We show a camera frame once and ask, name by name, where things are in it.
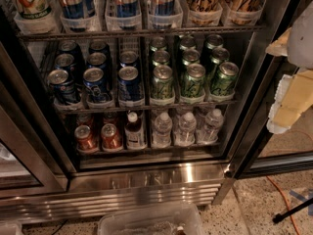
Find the clear plastic bin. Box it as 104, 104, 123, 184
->
97, 203, 205, 235

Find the blue Pepsi can front middle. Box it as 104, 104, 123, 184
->
83, 68, 112, 103

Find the brown drink bottle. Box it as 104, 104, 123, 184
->
125, 112, 146, 150

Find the water bottle right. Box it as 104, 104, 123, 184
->
197, 109, 224, 144

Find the green can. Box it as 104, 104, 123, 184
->
206, 47, 230, 79
182, 49, 201, 66
152, 50, 170, 67
151, 65, 173, 100
181, 64, 205, 98
209, 62, 239, 96

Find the blue pepsi can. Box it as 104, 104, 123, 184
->
117, 67, 144, 102
47, 70, 80, 105
119, 50, 140, 68
55, 53, 82, 84
83, 68, 112, 103
86, 52, 109, 70

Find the green can front right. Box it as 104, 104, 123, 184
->
209, 62, 239, 96

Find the blue Pepsi can front left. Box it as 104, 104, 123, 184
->
47, 70, 80, 105

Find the Red Bull can left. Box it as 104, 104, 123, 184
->
59, 0, 96, 20

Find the blue Pepsi can front right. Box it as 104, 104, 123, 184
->
117, 67, 144, 102

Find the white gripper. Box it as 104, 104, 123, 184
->
265, 1, 313, 134

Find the fridge glass door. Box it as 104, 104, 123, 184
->
224, 0, 313, 180

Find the stainless steel fridge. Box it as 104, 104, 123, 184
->
0, 0, 313, 223

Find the black stand leg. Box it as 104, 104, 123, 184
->
272, 198, 313, 224

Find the green can front left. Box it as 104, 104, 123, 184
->
151, 65, 173, 100

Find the orange cable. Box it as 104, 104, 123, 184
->
265, 175, 301, 235

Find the Red Bull can middle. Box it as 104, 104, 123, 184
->
112, 0, 140, 19

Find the green can front middle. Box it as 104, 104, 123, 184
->
181, 64, 205, 98

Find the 7up can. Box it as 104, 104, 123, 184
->
12, 0, 52, 20

